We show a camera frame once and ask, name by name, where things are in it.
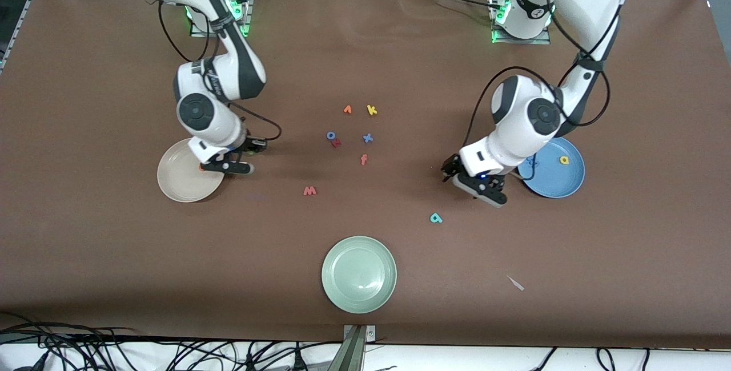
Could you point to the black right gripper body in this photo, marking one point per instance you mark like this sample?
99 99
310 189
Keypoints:
249 145

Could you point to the teal foam letter a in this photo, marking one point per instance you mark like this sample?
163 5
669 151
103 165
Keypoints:
436 220

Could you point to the beige round plate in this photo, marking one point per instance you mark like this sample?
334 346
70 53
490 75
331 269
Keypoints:
177 180

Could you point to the blue round plate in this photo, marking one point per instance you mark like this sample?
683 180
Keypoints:
557 182

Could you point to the white tape scrap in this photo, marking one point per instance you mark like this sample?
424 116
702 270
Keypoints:
517 284

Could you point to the brown table cover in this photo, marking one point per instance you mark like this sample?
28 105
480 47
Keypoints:
365 63

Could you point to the green round plate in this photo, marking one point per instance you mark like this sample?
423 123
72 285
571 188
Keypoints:
358 274

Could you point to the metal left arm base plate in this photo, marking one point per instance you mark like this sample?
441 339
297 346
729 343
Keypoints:
542 40

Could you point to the metal table edge bracket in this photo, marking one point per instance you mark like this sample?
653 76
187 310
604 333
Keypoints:
358 348

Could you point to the aluminium frame profile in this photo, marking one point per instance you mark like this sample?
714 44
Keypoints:
21 17

